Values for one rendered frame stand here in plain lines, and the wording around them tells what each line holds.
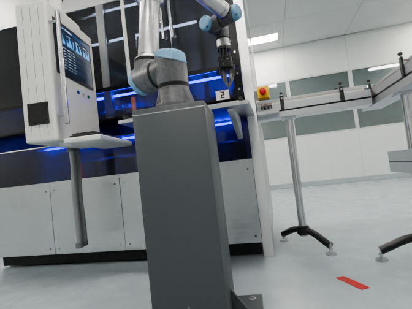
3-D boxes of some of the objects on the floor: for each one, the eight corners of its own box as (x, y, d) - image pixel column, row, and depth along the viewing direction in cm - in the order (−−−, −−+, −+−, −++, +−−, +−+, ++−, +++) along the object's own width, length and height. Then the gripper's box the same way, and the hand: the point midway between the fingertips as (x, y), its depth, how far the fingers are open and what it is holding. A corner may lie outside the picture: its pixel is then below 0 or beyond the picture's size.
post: (264, 254, 188) (225, -67, 199) (274, 253, 186) (234, -69, 198) (263, 257, 181) (223, -74, 193) (274, 257, 180) (232, -77, 191)
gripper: (214, 46, 161) (218, 85, 159) (230, 43, 159) (235, 82, 157) (217, 52, 169) (221, 89, 168) (233, 48, 167) (237, 86, 166)
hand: (228, 84), depth 165 cm, fingers closed
